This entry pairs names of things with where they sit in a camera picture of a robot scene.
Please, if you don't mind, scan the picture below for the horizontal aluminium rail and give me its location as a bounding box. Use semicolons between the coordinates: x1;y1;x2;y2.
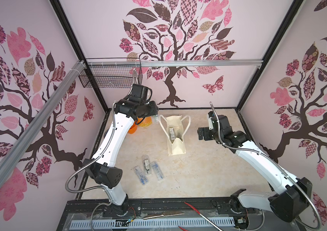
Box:
87;59;263;67

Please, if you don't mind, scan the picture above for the cream canvas tote bag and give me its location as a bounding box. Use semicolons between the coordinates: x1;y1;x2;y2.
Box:
159;115;191;156

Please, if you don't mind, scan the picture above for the orange plastic cup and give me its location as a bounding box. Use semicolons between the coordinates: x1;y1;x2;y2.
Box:
128;122;138;134

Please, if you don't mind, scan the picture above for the gold label compass case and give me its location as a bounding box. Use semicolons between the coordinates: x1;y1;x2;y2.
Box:
142;155;151;175

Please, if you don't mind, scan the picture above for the green label compass case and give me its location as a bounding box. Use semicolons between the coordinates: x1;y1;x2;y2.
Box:
151;114;160;124

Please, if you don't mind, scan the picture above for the black wire mesh basket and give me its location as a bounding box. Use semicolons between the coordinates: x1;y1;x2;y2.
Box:
79;58;143;89

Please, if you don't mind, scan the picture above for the right flexible metal conduit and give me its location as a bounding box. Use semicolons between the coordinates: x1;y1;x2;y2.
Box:
209;101;323;231

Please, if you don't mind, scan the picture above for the left flexible metal conduit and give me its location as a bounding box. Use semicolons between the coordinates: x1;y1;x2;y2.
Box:
64;68;141;231

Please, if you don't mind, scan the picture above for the red handled tool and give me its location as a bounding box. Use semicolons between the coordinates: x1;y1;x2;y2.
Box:
184;202;223;231

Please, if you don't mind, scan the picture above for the flexible metal conduit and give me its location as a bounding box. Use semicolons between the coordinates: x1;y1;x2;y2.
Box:
209;101;323;231
64;68;141;231

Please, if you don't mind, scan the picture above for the blue label compass case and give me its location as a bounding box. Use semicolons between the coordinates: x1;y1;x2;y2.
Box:
134;166;149;185
151;161;164;181

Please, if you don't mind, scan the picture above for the black base frame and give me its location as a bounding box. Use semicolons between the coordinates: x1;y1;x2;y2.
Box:
56;197;304;231

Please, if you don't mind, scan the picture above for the white slotted cable duct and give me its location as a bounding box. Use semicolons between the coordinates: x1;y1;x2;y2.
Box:
69;217;235;231

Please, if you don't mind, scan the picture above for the diagonal aluminium rail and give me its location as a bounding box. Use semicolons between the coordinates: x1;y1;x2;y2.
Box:
0;60;86;188

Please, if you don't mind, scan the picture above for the red lid corn flake jar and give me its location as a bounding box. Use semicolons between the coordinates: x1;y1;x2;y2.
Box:
137;116;153;128

